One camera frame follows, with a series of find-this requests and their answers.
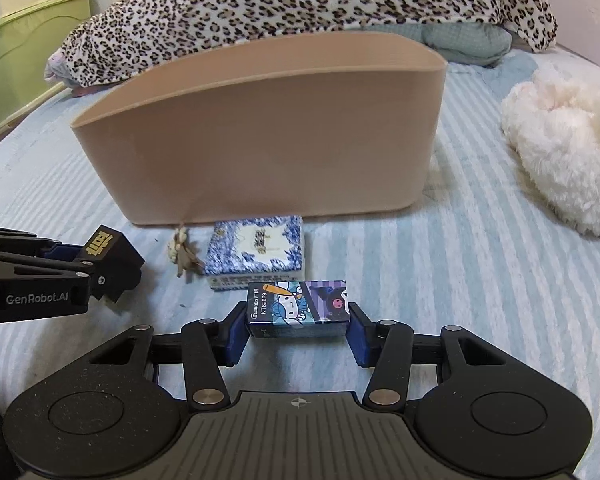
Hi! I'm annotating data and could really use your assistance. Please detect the small cartoon print box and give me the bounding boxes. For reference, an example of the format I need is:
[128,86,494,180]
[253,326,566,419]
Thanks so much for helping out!
[246,280,352,343]

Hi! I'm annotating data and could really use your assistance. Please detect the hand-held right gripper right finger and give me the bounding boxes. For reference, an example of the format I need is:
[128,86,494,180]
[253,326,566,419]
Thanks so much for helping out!
[349,304,513,411]

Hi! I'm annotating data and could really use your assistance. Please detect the beige oval storage basket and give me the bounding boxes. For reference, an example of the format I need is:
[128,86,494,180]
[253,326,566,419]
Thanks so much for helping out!
[71,30,448,226]

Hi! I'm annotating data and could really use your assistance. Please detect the leopard print blanket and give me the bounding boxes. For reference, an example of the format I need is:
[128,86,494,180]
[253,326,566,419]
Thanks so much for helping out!
[60,0,558,88]

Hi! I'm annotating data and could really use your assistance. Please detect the blue striped bed sheet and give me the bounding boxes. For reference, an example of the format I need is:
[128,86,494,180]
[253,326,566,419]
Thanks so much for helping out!
[0,47,600,480]

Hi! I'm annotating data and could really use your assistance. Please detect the blue and white patterned box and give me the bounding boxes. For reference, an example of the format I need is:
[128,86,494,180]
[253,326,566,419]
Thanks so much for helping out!
[204,215,306,292]

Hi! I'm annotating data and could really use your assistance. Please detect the teal pillow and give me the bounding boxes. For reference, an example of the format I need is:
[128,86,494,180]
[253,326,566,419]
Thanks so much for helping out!
[365,22,511,67]

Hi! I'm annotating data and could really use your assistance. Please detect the black box with gold print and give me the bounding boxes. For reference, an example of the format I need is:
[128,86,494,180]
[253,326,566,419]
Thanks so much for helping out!
[77,225,146,304]

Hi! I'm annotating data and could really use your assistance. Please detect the green headboard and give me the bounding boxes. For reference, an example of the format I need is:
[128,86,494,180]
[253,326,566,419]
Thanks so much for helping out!
[0,0,93,151]

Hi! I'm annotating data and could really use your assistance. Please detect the pale purple cloth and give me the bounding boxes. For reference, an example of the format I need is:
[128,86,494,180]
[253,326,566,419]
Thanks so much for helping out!
[46,49,75,84]

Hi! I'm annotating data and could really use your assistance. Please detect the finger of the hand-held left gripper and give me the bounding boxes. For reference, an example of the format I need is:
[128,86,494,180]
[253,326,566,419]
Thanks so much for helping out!
[0,224,89,264]
[0,256,107,302]

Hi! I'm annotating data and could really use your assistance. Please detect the small beige plush keychain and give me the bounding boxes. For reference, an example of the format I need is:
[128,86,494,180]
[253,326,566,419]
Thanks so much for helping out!
[167,225,206,278]

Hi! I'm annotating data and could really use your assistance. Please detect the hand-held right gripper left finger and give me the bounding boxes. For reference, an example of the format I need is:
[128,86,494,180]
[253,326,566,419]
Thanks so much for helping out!
[87,301,251,411]

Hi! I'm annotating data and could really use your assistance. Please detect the white plush toy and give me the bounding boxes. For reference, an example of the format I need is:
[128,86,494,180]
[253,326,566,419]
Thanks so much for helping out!
[501,67,600,237]

